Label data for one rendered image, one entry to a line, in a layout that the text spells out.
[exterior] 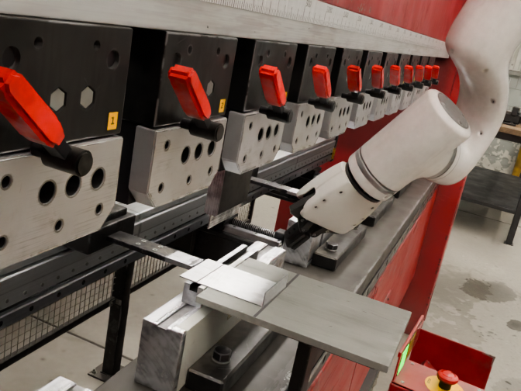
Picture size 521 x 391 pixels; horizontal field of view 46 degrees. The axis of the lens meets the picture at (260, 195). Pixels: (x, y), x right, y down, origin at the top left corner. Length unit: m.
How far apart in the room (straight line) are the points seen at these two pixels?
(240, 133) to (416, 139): 0.24
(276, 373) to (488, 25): 0.56
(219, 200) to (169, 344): 0.20
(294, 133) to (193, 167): 0.32
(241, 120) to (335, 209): 0.25
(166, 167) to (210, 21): 0.15
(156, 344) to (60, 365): 1.67
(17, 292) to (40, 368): 1.54
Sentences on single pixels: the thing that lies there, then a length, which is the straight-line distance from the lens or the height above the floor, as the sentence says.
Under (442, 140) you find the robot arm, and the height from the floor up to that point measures 1.26.
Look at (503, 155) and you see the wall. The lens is 8.47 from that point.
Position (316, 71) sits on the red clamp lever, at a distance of 0.89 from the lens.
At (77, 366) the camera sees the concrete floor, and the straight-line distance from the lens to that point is 2.49.
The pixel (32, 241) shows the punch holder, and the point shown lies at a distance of 0.46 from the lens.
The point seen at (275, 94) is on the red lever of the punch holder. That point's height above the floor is 1.28.
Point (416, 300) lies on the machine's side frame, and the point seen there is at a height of 0.19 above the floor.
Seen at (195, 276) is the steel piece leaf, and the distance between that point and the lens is 0.88.
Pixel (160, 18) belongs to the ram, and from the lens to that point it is 0.54.
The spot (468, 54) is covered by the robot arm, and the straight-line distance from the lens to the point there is 0.85.
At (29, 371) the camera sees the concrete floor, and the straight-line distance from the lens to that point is 2.46.
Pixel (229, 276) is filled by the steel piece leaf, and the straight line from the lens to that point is 0.90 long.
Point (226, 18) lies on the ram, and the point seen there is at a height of 1.36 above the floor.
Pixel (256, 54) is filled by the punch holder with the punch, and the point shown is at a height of 1.32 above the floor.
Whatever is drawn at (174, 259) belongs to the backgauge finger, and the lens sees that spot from 0.92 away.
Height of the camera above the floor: 1.37
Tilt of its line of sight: 16 degrees down
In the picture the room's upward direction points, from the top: 11 degrees clockwise
